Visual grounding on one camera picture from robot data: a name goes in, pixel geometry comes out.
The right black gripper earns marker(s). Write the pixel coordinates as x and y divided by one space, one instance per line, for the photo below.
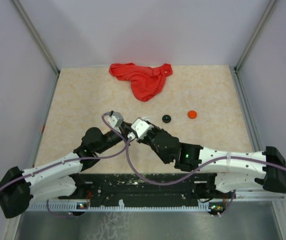
156 129

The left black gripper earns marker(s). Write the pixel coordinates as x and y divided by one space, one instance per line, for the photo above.
125 128

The black earbud charging case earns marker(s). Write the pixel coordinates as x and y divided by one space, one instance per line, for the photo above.
166 118

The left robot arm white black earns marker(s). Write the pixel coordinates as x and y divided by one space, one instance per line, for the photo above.
21 188

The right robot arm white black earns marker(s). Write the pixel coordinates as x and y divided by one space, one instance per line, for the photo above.
234 170

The red crumpled cloth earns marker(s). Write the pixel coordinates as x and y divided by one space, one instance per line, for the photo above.
146 82

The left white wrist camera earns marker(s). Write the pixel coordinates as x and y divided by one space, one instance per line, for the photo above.
115 119

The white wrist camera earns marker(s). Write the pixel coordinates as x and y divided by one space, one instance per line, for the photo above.
115 119
140 127

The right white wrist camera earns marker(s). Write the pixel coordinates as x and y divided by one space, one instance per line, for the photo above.
140 127

